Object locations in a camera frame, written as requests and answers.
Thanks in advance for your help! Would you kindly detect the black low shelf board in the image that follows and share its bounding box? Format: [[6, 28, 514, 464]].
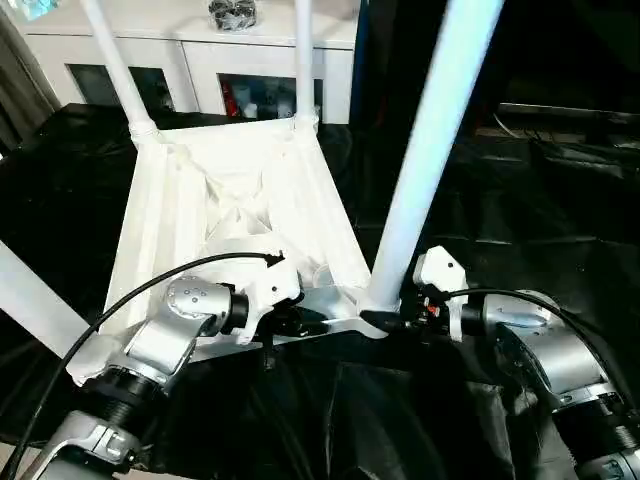
[[495, 102, 640, 119]]

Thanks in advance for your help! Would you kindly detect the grey crumpled object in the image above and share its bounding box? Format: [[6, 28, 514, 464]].
[[208, 0, 259, 31]]

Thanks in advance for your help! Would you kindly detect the white sideboard cabinet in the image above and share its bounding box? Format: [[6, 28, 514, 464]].
[[25, 0, 361, 123]]

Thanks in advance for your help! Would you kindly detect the white plastic table top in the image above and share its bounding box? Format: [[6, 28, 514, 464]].
[[65, 115, 403, 386]]

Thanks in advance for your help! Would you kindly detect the black plastic mat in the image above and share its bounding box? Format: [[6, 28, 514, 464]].
[[0, 100, 640, 480]]

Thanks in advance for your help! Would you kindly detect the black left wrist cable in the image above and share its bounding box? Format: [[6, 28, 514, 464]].
[[0, 252, 286, 471]]

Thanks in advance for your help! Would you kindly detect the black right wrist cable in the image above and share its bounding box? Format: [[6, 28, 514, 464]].
[[440, 286, 640, 401]]

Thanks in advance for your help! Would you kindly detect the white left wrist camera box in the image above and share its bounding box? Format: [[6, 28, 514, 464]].
[[235, 255, 304, 346]]

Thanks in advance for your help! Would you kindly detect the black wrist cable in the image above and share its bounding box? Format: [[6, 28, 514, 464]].
[[0, 252, 286, 471], [440, 286, 640, 401]]

